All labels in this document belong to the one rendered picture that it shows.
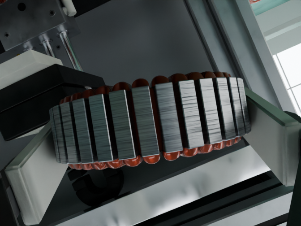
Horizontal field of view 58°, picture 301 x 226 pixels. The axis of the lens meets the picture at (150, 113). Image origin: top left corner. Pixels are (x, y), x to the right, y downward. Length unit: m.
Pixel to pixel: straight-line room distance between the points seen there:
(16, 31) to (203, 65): 0.25
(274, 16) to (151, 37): 6.84
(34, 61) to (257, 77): 0.18
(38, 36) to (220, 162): 0.23
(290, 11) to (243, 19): 7.12
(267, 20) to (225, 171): 6.92
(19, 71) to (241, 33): 0.19
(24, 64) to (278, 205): 0.26
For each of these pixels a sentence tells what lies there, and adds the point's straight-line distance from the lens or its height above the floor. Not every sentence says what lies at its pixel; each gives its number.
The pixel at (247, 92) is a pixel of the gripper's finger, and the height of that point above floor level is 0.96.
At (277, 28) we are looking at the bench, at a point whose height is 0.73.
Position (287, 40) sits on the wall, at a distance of 7.21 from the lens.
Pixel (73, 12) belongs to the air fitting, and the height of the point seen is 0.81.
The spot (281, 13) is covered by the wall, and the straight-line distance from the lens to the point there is 7.30.
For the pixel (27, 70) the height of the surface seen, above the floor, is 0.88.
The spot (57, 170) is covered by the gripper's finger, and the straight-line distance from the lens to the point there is 0.16.
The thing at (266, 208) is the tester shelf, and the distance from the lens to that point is 0.30.
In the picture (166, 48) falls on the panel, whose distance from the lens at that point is 0.42.
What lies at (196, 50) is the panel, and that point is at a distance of 0.42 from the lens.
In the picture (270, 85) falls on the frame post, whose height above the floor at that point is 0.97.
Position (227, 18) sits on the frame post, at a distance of 0.26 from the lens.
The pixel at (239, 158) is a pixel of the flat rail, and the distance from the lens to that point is 0.27.
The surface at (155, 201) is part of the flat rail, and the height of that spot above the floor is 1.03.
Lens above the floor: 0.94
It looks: 1 degrees up
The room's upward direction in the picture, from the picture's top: 156 degrees clockwise
